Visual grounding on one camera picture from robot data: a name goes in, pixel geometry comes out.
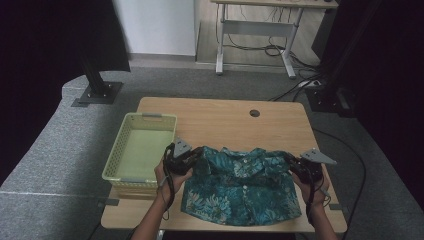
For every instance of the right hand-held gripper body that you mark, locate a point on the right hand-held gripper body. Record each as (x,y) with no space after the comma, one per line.
(308,171)

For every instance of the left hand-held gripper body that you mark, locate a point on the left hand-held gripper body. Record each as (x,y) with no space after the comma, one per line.
(176,163)

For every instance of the green plastic basket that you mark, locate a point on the green plastic basket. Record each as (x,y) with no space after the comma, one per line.
(143,153)

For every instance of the teal floral shirt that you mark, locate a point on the teal floral shirt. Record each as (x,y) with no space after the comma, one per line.
(240,196)

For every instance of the person's left hand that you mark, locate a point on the person's left hand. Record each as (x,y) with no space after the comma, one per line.
(178,183)

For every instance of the person's right hand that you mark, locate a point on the person's right hand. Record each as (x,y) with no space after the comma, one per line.
(316,193)

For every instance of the white power strip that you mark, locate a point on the white power strip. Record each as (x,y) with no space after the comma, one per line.
(310,83)

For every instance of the black curtain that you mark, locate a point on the black curtain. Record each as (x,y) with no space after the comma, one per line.
(40,50)
(393,83)

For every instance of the white-framed wooden desk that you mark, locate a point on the white-framed wooden desk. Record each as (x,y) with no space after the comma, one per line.
(256,28)

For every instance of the grey table bracket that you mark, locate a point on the grey table bracket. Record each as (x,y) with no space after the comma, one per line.
(111,201)
(336,207)

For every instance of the black metal stand with base plate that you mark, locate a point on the black metal stand with base plate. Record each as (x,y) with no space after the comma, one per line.
(323,100)
(98,91)

